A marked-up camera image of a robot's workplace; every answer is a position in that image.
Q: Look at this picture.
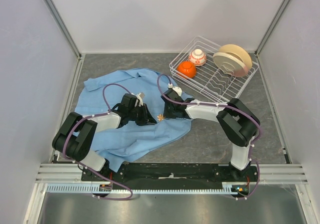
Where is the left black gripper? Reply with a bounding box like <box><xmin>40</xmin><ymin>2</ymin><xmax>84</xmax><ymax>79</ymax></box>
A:
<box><xmin>128</xmin><ymin>104</ymin><xmax>157</xmax><ymax>126</ymax></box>

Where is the red gold leaf brooch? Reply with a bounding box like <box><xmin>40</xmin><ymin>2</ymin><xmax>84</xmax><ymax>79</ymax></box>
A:
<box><xmin>157</xmin><ymin>114</ymin><xmax>165</xmax><ymax>122</ymax></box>

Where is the light blue button shirt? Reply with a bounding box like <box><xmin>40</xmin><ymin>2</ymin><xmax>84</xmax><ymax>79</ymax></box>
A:
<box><xmin>75</xmin><ymin>68</ymin><xmax>192</xmax><ymax>172</ymax></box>

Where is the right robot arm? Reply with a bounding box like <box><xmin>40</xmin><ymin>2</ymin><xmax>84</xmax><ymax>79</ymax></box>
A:
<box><xmin>161</xmin><ymin>88</ymin><xmax>261</xmax><ymax>181</ymax></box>

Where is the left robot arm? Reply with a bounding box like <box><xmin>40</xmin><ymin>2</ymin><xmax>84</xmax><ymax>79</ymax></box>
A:
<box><xmin>52</xmin><ymin>93</ymin><xmax>157</xmax><ymax>181</ymax></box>

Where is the orange bowl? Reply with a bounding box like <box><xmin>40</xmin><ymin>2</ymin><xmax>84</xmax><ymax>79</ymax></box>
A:
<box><xmin>177</xmin><ymin>61</ymin><xmax>197</xmax><ymax>78</ymax></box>

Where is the white red patterned bowl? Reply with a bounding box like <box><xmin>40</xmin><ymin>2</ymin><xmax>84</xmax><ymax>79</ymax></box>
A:
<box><xmin>188</xmin><ymin>49</ymin><xmax>207</xmax><ymax>66</ymax></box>

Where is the beige plate front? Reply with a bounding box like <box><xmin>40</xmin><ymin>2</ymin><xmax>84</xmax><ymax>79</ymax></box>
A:
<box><xmin>212</xmin><ymin>52</ymin><xmax>249</xmax><ymax>77</ymax></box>

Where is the tan plate rear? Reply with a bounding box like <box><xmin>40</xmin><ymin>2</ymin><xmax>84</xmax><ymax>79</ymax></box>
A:
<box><xmin>218</xmin><ymin>44</ymin><xmax>253</xmax><ymax>69</ymax></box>

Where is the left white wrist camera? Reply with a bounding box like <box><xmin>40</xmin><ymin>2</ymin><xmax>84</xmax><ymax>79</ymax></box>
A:
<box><xmin>134</xmin><ymin>92</ymin><xmax>145</xmax><ymax>107</ymax></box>

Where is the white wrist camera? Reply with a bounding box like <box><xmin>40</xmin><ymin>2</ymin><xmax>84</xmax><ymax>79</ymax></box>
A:
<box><xmin>168</xmin><ymin>83</ymin><xmax>183</xmax><ymax>96</ymax></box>
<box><xmin>134</xmin><ymin>92</ymin><xmax>145</xmax><ymax>107</ymax></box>

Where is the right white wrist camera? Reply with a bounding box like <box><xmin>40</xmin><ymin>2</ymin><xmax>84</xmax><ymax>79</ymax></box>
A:
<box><xmin>168</xmin><ymin>83</ymin><xmax>183</xmax><ymax>96</ymax></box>

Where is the white wire dish rack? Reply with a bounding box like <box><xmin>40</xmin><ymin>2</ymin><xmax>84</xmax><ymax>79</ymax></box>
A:
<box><xmin>169</xmin><ymin>36</ymin><xmax>260</xmax><ymax>102</ymax></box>

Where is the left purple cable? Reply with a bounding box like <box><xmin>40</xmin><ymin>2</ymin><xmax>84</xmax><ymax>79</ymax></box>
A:
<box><xmin>63</xmin><ymin>83</ymin><xmax>135</xmax><ymax>202</ymax></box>

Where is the purple cable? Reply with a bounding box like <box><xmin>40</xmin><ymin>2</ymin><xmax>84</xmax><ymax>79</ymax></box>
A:
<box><xmin>63</xmin><ymin>83</ymin><xmax>135</xmax><ymax>202</ymax></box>
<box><xmin>157</xmin><ymin>74</ymin><xmax>265</xmax><ymax>201</ymax></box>

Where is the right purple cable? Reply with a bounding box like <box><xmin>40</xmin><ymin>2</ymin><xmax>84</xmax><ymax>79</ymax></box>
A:
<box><xmin>157</xmin><ymin>74</ymin><xmax>265</xmax><ymax>201</ymax></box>

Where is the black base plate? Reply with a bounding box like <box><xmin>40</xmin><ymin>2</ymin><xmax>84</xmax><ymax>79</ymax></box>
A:
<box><xmin>81</xmin><ymin>162</ymin><xmax>258</xmax><ymax>191</ymax></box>

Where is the aluminium front rail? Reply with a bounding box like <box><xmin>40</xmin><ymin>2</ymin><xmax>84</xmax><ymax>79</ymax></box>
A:
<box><xmin>36</xmin><ymin>163</ymin><xmax>308</xmax><ymax>185</ymax></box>

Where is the slotted cable duct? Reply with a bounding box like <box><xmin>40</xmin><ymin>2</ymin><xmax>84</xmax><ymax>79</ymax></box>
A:
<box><xmin>46</xmin><ymin>183</ymin><xmax>250</xmax><ymax>195</ymax></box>

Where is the left aluminium frame post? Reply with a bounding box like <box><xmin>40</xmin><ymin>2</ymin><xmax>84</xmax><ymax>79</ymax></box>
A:
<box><xmin>43</xmin><ymin>0</ymin><xmax>82</xmax><ymax>59</ymax></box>

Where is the aluminium frame post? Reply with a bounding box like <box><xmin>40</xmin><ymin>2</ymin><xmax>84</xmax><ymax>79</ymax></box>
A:
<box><xmin>43</xmin><ymin>0</ymin><xmax>82</xmax><ymax>59</ymax></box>
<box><xmin>254</xmin><ymin>0</ymin><xmax>291</xmax><ymax>57</ymax></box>

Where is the right aluminium frame post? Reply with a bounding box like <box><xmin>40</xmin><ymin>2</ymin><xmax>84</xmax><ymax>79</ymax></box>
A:
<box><xmin>254</xmin><ymin>0</ymin><xmax>291</xmax><ymax>57</ymax></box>

